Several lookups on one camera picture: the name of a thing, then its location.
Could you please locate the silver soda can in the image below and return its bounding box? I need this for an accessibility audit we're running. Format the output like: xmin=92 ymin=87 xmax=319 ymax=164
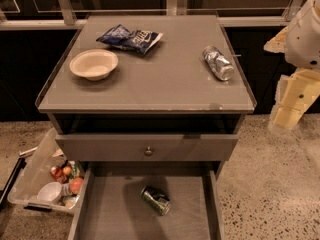
xmin=202 ymin=46 xmax=234 ymax=81

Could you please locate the red apple in bin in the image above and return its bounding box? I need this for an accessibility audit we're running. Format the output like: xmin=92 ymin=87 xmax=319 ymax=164
xmin=70 ymin=177 xmax=83 ymax=194

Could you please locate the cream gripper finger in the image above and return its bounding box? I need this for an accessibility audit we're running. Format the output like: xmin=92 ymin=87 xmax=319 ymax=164
xmin=268 ymin=68 xmax=320 ymax=131
xmin=263 ymin=27 xmax=288 ymax=53

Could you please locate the blue chip bag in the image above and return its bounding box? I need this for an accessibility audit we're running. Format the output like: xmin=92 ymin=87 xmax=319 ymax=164
xmin=96 ymin=24 xmax=163 ymax=55

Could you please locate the grey top drawer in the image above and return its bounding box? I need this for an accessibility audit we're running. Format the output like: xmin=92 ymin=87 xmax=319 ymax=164
xmin=56 ymin=134 xmax=238 ymax=162

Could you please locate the clear plastic storage bin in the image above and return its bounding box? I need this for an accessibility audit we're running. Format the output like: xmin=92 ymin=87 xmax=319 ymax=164
xmin=8 ymin=129 xmax=84 ymax=214

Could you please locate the round metal drawer knob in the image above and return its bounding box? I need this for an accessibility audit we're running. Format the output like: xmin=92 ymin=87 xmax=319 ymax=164
xmin=144 ymin=146 xmax=153 ymax=156

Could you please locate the grey drawer cabinet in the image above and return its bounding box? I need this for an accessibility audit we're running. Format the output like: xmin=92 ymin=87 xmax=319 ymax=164
xmin=34 ymin=14 xmax=258 ymax=240

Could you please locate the green soda can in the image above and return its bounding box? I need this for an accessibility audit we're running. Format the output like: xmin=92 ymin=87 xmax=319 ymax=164
xmin=140 ymin=185 xmax=171 ymax=216

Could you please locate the metal window railing frame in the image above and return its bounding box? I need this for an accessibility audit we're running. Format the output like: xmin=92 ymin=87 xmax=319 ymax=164
xmin=0 ymin=0 xmax=307 ymax=30

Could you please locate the red snack packet in bin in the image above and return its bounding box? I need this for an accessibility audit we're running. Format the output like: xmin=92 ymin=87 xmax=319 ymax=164
xmin=50 ymin=166 xmax=68 ymax=184

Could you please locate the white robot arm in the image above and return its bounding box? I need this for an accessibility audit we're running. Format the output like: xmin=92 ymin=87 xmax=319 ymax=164
xmin=264 ymin=0 xmax=320 ymax=132

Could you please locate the beige paper bowl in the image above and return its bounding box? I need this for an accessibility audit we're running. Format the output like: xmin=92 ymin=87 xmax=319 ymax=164
xmin=69 ymin=49 xmax=119 ymax=81

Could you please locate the open grey middle drawer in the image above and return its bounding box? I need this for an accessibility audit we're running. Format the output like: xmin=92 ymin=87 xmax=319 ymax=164
xmin=68 ymin=169 xmax=225 ymax=240

